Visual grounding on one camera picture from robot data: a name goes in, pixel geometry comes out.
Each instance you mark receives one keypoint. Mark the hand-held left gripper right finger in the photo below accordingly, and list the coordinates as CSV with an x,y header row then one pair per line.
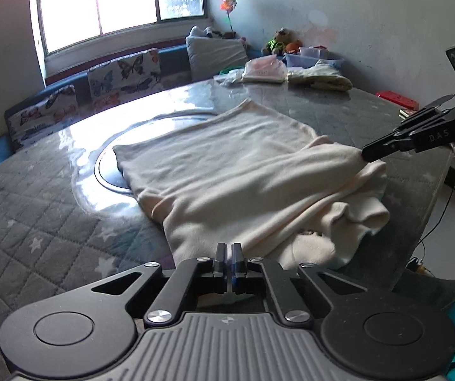
x,y
236,266

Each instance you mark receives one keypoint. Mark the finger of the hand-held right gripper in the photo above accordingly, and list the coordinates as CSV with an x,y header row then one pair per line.
x,y
382,146

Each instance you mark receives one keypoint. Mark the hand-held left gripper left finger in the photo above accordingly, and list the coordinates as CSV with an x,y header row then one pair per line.
x,y
221,264

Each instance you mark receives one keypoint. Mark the cream knit garment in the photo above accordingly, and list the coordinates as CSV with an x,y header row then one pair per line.
x,y
231,158

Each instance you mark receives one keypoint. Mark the red box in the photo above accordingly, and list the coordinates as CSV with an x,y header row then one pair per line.
x,y
396,98

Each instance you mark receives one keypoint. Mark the pale yellow folded cloth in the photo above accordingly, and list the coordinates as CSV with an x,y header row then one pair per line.
x,y
321,77

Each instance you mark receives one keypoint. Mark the clear plastic storage box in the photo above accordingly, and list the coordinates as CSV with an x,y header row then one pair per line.
x,y
311,57

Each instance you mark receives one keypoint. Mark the pink white bag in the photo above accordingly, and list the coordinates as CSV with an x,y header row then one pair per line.
x,y
265,69

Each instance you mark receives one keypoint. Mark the brown stuffed toy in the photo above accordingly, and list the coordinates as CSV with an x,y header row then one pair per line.
x,y
280,39

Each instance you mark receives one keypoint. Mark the round glass turntable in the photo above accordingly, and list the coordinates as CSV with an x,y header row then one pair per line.
x,y
107,168

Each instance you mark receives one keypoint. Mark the clear plastic bag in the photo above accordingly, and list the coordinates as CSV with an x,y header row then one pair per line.
x,y
230,77

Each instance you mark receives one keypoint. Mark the grey pillow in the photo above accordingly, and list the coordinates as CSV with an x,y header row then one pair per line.
x,y
215,57

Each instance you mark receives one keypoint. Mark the blue sofa bench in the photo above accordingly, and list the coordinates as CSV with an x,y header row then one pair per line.
x,y
174,61

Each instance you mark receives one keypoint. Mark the colourful pinwheel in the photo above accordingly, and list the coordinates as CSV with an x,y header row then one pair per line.
x,y
228,6

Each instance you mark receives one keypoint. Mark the small white plush toy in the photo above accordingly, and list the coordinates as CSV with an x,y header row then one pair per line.
x,y
205,31

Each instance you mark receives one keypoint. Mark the butterfly print cushion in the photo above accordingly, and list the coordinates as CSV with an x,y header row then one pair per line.
x,y
126,73
41,115

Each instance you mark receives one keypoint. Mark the window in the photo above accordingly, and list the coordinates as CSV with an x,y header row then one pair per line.
x,y
120,0

